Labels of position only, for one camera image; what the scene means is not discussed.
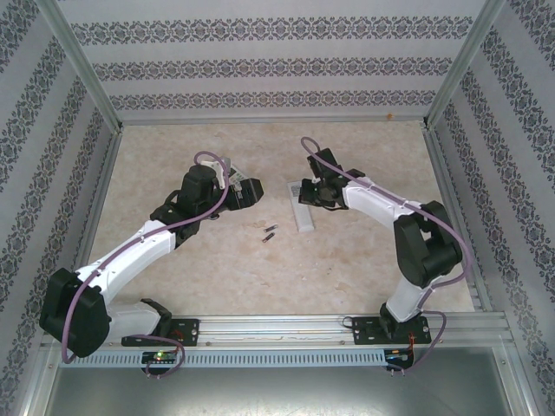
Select aluminium mounting rail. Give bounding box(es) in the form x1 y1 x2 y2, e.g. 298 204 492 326
42 314 511 348

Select short white remote control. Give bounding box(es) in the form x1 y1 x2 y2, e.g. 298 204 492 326
225 162 247 194

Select aluminium back rail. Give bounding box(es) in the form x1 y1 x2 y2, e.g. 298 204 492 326
116 117 430 127

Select long white remote control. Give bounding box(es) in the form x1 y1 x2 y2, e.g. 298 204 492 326
286 180 315 234

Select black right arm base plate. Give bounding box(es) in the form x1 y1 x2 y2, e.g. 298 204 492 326
351 315 433 347

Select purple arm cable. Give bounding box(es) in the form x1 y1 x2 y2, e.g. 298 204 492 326
60 150 231 379
300 136 473 376

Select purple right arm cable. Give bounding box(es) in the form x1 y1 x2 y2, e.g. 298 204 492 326
300 136 473 376

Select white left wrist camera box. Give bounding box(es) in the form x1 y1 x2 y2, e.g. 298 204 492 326
199 158 229 190

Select grey metal sheet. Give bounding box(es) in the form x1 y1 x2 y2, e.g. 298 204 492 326
41 363 532 416

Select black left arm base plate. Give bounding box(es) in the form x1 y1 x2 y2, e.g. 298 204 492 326
121 318 201 348

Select grey slotted cable duct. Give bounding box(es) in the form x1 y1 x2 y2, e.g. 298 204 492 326
58 348 387 368

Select aluminium side rail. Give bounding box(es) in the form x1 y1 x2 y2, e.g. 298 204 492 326
60 127 125 320
422 123 493 313

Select aluminium frame post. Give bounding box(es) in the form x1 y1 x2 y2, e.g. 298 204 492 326
34 0 125 131
422 0 506 129

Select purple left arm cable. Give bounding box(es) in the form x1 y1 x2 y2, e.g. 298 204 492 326
60 150 231 379

